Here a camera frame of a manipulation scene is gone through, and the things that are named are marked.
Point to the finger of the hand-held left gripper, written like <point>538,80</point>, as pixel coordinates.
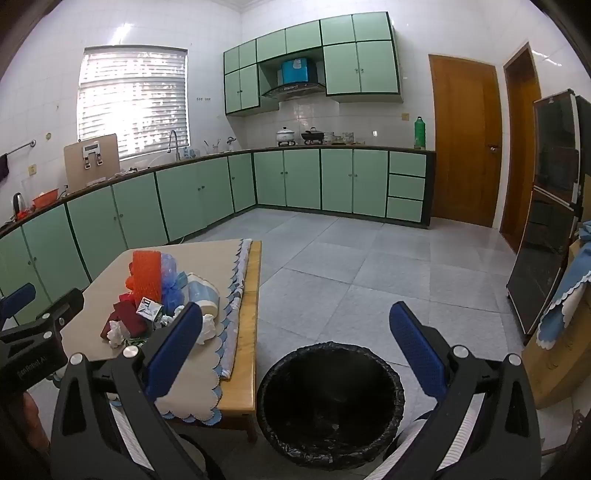
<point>62,309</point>
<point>18,297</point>

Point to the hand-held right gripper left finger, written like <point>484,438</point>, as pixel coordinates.
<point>178,350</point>

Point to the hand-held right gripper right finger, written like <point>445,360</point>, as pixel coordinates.
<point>415,346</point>

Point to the white tissue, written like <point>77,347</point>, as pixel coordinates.
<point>206,325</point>
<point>117,332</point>

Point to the dark red packet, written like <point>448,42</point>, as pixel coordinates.
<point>131,321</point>

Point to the white and blue container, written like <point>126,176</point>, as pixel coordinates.
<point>201,293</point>

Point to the blue plastic bag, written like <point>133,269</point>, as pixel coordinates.
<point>168,277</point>

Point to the orange mesh bag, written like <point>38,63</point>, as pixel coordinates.
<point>145,272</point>

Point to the black lined trash bin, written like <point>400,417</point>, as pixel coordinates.
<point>323,406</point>

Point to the person's left forearm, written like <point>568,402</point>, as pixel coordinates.
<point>34,415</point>

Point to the grey patterned cloth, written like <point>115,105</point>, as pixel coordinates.
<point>238,295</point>

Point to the metal kettle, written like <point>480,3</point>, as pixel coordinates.
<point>18,205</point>

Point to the wooden table with beige cloth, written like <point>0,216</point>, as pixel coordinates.
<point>207,263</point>

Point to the red basin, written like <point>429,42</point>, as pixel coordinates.
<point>45,199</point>

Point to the dark towel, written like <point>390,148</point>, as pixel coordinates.
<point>3,168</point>

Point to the cardboard box on counter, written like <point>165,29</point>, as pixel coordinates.
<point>78,170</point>

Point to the blue scalloped cloth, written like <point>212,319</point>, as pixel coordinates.
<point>577,272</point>

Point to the black glass cabinet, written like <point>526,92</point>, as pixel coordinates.
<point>545,207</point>

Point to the metal faucet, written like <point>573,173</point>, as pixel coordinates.
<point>177,147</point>

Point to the green base cabinets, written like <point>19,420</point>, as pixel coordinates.
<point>300,177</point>

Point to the green bottle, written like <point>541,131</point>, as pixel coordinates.
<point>419,134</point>

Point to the wooden door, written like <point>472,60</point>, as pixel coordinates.
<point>521,138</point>
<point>461,138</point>

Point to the stacked white bowls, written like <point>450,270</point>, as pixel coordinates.
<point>329,137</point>

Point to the white window blind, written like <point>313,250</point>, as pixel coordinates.
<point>134,92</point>

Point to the black wok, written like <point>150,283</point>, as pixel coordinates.
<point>314,136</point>

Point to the white cooking pot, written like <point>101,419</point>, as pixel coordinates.
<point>285,137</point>

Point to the black range hood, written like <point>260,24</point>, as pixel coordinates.
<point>293,90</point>

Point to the blue box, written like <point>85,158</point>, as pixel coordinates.
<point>295,71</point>

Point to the metal towel rail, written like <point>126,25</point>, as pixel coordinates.
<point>21,147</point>

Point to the green wall cabinets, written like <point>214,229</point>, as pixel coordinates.
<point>360,69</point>

